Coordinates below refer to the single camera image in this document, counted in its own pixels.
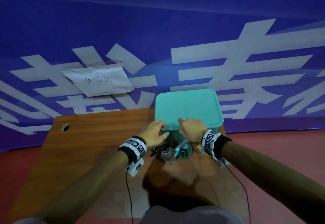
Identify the person's right hand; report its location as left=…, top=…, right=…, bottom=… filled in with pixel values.
left=177, top=118, right=209, bottom=143

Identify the person's left hand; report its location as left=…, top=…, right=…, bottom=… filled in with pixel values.
left=138, top=119, right=170, bottom=147

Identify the teal plastic box lid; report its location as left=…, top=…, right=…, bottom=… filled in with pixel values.
left=155, top=89, right=224, bottom=132

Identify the person's left forearm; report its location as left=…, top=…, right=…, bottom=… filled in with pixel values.
left=36, top=151, right=130, bottom=224

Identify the person's right forearm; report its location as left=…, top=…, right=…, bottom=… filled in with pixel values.
left=220, top=141, right=325, bottom=224

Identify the green spray bottle white trigger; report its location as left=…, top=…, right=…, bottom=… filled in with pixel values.
left=174, top=139, right=193, bottom=160

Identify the clear spray bottle black trigger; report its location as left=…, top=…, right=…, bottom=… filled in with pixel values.
left=150, top=143, right=177, bottom=165

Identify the black marker-tagged right wristband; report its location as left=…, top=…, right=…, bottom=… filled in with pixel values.
left=200, top=129, right=232, bottom=160

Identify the black marker-tagged wristband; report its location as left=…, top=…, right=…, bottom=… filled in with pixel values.
left=200, top=129, right=232, bottom=160
left=118, top=136, right=147, bottom=164

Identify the black marker-tagged left wristband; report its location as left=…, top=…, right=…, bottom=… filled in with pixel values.
left=118, top=136, right=147, bottom=164

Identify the grey shirt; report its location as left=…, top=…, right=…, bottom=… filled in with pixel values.
left=138, top=205, right=246, bottom=224

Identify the white paper sign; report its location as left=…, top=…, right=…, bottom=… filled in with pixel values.
left=61, top=63, right=135, bottom=97

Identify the blue banner with white characters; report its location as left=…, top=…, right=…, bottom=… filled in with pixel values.
left=0, top=0, right=325, bottom=153

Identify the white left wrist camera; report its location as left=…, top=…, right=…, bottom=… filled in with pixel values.
left=126, top=158, right=145, bottom=177

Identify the black left camera cable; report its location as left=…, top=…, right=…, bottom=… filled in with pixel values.
left=125, top=163, right=134, bottom=224

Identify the black camera cable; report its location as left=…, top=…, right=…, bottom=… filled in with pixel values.
left=220, top=158, right=252, bottom=224
left=125, top=163, right=134, bottom=224

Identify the black right camera cable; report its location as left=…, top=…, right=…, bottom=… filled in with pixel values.
left=220, top=158, right=252, bottom=224

